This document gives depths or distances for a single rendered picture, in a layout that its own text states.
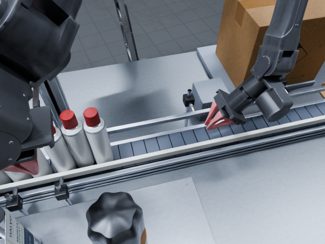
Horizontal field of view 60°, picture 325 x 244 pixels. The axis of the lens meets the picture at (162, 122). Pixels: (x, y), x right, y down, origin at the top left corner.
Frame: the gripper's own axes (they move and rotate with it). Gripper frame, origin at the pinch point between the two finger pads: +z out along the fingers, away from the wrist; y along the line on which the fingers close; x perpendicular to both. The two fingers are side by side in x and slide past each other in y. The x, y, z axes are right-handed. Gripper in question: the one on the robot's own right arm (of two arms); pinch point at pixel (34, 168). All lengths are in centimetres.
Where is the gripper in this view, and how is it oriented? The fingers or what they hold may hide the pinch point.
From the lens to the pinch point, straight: 47.3
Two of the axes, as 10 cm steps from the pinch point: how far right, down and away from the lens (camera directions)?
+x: -2.9, -7.4, 6.1
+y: 9.6, -2.2, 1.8
